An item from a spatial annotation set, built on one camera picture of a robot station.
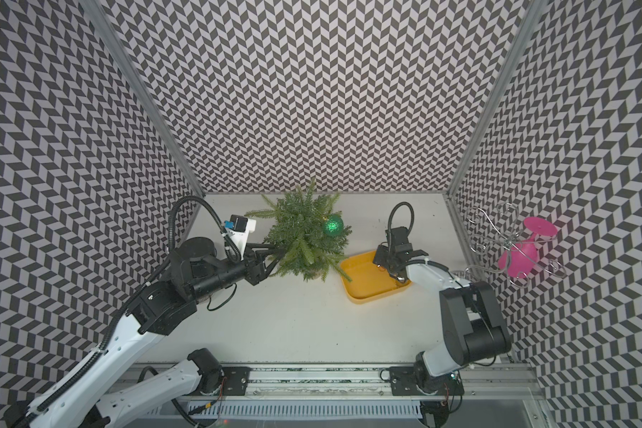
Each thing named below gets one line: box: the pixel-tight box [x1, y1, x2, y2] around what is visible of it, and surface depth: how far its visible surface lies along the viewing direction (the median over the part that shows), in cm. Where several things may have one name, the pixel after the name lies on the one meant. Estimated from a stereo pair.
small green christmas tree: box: [245, 178, 354, 282], surface depth 72 cm
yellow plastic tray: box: [340, 250, 412, 305], surface depth 93 cm
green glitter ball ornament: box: [322, 214, 345, 237], surface depth 68 cm
